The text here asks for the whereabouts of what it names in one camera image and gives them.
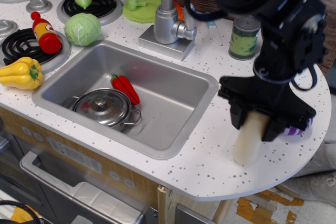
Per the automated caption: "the back right stove burner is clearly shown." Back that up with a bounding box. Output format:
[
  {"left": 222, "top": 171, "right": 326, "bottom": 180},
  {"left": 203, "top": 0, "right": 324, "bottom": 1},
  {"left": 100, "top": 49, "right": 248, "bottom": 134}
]
[{"left": 57, "top": 0, "right": 123, "bottom": 26}]

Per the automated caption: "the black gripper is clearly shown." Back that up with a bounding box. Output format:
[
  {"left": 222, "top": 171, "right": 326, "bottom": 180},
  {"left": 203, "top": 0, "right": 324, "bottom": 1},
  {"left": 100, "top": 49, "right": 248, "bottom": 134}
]
[{"left": 218, "top": 76, "right": 316, "bottom": 142}]

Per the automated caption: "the red toy chili pepper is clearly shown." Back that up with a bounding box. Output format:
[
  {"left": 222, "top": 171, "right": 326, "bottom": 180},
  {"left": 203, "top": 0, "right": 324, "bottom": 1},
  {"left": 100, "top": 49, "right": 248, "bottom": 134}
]
[{"left": 110, "top": 74, "right": 140, "bottom": 105}]

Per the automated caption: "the yellow object bottom left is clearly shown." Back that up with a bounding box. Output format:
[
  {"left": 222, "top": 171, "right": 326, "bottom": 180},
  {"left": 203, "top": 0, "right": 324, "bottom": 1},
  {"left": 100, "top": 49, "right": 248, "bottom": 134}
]
[{"left": 10, "top": 206, "right": 36, "bottom": 223}]

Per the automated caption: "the blue handled toy knife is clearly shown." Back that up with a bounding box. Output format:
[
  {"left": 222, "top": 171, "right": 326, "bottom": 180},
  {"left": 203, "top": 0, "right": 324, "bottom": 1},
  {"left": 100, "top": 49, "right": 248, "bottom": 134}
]
[{"left": 206, "top": 20, "right": 223, "bottom": 46}]

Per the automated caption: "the green toy broccoli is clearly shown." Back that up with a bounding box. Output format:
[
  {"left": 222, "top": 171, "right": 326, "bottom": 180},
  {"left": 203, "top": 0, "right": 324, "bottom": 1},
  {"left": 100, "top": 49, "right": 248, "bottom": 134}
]
[{"left": 125, "top": 0, "right": 146, "bottom": 11}]

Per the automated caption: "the silver stove knob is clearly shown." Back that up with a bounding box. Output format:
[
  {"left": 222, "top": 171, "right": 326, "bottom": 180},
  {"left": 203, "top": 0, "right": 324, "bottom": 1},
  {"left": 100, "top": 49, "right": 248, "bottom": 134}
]
[
  {"left": 0, "top": 19, "right": 18, "bottom": 38},
  {"left": 26, "top": 0, "right": 53, "bottom": 14}
]

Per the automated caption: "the green plastic plate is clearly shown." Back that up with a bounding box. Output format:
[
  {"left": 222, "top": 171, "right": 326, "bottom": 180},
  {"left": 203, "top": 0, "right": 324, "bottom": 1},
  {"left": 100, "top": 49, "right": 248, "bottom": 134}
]
[{"left": 123, "top": 0, "right": 161, "bottom": 23}]

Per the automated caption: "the green toy cabbage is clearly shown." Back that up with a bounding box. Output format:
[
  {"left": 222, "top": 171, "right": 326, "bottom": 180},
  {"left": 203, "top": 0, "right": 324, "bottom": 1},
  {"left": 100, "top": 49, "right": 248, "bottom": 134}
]
[{"left": 64, "top": 13, "right": 101, "bottom": 46}]

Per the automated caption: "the silver oven door handle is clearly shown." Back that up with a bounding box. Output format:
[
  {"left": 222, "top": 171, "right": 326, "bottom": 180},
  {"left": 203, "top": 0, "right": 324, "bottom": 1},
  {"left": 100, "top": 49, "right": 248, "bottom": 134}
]
[{"left": 20, "top": 151, "right": 145, "bottom": 223}]

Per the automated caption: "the red toy ketchup bottle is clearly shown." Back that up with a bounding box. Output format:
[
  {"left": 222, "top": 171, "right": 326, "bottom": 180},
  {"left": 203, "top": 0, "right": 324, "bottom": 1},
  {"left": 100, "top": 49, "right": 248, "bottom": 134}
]
[{"left": 30, "top": 12, "right": 62, "bottom": 54}]

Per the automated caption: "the yellow toy bell pepper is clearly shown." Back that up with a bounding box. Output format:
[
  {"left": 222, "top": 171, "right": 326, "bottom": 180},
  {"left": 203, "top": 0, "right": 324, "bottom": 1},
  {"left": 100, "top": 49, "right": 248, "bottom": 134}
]
[{"left": 1, "top": 57, "right": 43, "bottom": 90}]

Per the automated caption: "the cream detergent bottle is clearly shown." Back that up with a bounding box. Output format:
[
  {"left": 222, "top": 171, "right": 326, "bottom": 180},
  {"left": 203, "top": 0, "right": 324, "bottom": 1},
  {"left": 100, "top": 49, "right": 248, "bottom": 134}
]
[{"left": 233, "top": 111, "right": 269, "bottom": 165}]

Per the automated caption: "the green labelled toy can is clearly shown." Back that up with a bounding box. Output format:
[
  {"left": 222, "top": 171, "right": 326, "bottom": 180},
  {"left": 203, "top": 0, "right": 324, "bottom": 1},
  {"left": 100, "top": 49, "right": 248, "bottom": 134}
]
[{"left": 228, "top": 16, "right": 261, "bottom": 60}]

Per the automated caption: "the front left stove burner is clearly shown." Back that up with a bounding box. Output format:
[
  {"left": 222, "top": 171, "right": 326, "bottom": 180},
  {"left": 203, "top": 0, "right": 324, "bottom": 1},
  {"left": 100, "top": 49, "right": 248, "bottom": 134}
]
[{"left": 1, "top": 28, "right": 71, "bottom": 74}]

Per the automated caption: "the purple striped toy onion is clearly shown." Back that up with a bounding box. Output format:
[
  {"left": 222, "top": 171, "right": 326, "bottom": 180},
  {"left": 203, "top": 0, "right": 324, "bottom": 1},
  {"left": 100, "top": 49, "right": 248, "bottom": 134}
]
[{"left": 282, "top": 118, "right": 313, "bottom": 136}]

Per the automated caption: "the silver stove knob middle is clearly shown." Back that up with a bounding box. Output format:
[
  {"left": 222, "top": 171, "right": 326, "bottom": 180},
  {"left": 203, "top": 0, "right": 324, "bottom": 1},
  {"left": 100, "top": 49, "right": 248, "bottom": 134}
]
[{"left": 26, "top": 0, "right": 53, "bottom": 14}]

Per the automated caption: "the silver toy faucet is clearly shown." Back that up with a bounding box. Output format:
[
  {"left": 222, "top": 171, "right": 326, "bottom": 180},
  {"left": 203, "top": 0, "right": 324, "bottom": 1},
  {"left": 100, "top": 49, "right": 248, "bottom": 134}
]
[{"left": 138, "top": 0, "right": 197, "bottom": 60}]

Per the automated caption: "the orange toy carrot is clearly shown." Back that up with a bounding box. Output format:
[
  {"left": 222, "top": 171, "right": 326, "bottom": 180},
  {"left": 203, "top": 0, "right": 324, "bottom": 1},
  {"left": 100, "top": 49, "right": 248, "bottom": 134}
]
[{"left": 173, "top": 1, "right": 184, "bottom": 21}]

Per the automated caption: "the steel pot with lid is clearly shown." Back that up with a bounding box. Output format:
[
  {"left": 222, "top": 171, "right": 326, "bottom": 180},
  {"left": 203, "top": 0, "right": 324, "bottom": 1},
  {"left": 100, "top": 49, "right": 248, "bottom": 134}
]
[{"left": 64, "top": 88, "right": 142, "bottom": 132}]

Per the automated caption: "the silver stove knob left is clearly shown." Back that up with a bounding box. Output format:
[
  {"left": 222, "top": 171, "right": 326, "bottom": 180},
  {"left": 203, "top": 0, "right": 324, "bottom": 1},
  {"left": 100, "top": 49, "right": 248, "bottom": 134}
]
[{"left": 0, "top": 19, "right": 18, "bottom": 38}]

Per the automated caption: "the grey sink basin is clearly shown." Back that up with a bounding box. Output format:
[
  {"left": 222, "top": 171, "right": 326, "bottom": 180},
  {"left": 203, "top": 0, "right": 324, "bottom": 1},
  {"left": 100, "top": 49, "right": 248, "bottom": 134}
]
[{"left": 32, "top": 40, "right": 218, "bottom": 159}]

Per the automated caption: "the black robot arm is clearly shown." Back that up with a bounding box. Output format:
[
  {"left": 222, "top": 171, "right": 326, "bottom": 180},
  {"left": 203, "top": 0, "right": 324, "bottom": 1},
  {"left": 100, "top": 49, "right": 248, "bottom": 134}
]
[{"left": 184, "top": 0, "right": 328, "bottom": 142}]

